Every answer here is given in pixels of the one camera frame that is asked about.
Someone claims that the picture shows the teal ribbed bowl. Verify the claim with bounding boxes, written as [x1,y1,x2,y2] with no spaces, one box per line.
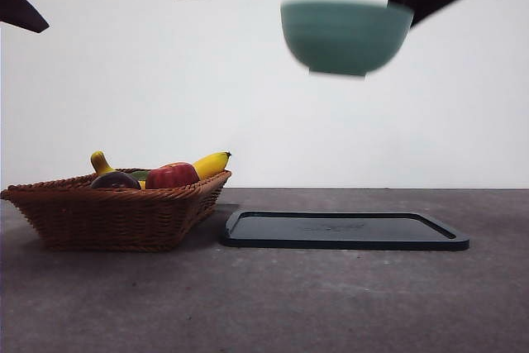
[279,0,416,78]

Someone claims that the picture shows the black rectangular tray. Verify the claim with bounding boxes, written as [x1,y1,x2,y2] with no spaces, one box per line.
[218,209,471,252]

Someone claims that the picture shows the yellow banana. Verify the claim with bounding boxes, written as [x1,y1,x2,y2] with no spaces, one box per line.
[90,150,233,191]

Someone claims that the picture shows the brown wicker basket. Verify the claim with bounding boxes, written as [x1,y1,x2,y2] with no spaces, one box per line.
[0,169,232,253]

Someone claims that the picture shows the red apple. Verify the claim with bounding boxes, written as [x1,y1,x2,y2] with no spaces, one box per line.
[145,161,201,190]

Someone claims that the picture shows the dark purple plum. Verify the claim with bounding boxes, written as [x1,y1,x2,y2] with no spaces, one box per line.
[89,170,142,191]

